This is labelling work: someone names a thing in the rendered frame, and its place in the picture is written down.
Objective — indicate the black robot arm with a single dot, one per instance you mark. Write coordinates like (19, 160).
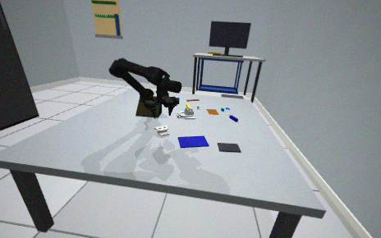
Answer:
(154, 75)

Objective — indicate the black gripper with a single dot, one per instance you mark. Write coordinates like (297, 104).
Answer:
(151, 105)

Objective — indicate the dark grey flat square pad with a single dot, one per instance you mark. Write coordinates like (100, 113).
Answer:
(224, 147)

